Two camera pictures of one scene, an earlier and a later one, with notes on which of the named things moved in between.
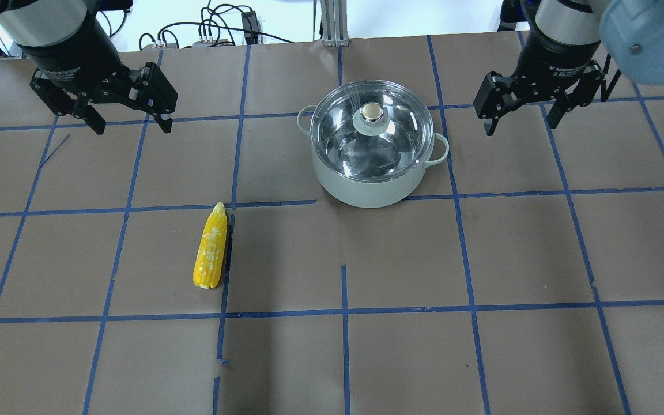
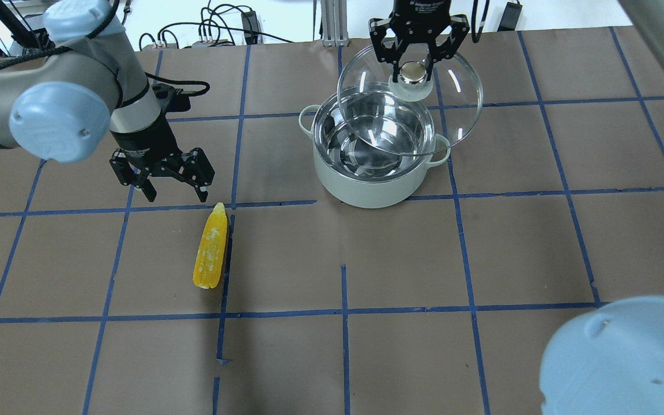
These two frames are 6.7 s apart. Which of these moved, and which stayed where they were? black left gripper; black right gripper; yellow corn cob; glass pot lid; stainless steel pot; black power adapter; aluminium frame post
Moved: black left gripper; glass pot lid; black right gripper
Stayed: aluminium frame post; yellow corn cob; stainless steel pot; black power adapter
